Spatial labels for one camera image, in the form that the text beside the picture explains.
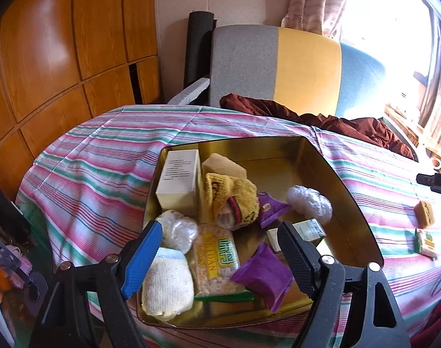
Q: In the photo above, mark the dark red clothing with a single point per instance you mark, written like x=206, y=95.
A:
x=439, y=322

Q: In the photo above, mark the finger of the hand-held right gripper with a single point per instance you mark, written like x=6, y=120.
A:
x=436, y=182

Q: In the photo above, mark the window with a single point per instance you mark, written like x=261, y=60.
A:
x=387, y=25

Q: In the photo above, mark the grey yellow blue armchair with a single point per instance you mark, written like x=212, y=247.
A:
x=296, y=69

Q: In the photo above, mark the golden metal tin box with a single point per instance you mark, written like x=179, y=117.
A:
x=336, y=203

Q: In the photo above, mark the cream carton box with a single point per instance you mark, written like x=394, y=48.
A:
x=178, y=177

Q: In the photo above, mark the grey slotted spatula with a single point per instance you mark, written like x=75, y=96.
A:
x=3, y=257

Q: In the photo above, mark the yellow green scouring sponge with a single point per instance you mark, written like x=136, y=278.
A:
x=424, y=212

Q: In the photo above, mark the black thermos bottle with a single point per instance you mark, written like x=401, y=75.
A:
x=6, y=210

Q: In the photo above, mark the yellow knitted sock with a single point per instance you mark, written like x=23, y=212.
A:
x=235, y=199

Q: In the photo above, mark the green round side table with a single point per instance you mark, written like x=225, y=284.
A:
x=42, y=232

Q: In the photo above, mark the dark brown cloth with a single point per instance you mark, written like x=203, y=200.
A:
x=332, y=125

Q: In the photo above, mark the orange fruit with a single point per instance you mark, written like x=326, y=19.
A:
x=0, y=282

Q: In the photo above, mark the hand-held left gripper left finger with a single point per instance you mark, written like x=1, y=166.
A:
x=142, y=257

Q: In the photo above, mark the purple round disc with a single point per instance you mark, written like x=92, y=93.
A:
x=37, y=293

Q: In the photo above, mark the small green white box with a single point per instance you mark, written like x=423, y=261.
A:
x=309, y=230

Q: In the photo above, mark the large purple packet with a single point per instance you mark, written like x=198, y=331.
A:
x=265, y=279

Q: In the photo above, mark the white plastic bar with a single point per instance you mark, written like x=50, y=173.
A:
x=3, y=328

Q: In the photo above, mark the small purple packet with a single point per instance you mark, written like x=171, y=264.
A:
x=273, y=210

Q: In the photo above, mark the rice cracker packet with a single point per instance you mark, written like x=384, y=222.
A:
x=215, y=264

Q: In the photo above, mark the white foam piece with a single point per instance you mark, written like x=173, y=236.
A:
x=189, y=92

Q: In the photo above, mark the green white soap packet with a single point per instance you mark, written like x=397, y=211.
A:
x=427, y=243

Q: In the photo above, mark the black rolled mat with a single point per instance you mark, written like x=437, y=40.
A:
x=198, y=47

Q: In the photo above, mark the striped pink green tablecloth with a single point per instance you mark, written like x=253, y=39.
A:
x=97, y=159

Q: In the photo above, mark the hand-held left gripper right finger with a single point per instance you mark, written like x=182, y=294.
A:
x=296, y=257

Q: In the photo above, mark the clear plastic bag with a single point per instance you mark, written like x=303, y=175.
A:
x=311, y=203
x=178, y=230

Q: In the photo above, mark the white knit cloth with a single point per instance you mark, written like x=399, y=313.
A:
x=167, y=286

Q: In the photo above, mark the beige patterned curtain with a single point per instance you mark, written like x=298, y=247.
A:
x=314, y=0

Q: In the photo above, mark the wooden wardrobe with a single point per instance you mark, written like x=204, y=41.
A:
x=61, y=61

